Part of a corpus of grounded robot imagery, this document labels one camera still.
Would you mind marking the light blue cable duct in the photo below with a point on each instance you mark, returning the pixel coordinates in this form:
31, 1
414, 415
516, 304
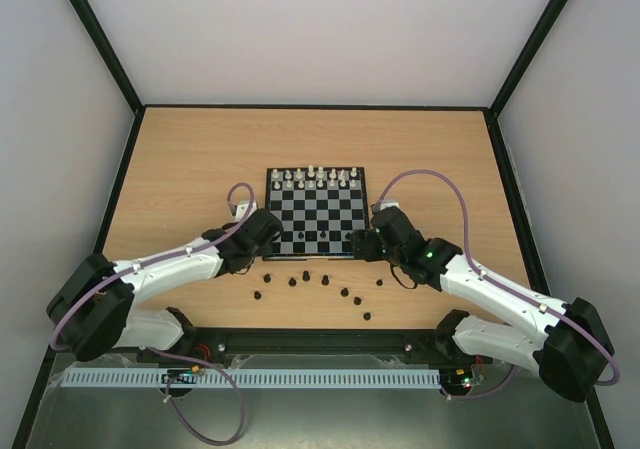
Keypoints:
253, 378

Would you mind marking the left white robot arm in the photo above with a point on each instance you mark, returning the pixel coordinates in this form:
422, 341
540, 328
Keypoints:
99, 307

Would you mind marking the black aluminium frame rail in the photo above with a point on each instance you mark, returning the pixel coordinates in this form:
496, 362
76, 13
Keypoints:
433, 347

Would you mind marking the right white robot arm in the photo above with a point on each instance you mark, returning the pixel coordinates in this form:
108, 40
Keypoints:
565, 344

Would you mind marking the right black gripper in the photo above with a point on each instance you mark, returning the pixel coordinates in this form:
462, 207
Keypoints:
367, 244

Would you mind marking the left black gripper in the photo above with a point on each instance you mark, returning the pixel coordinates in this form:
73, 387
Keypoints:
265, 250

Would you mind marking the black and silver chessboard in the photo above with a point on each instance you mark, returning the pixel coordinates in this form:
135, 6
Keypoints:
311, 211

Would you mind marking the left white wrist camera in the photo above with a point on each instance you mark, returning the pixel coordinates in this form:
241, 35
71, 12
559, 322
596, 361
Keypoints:
242, 209

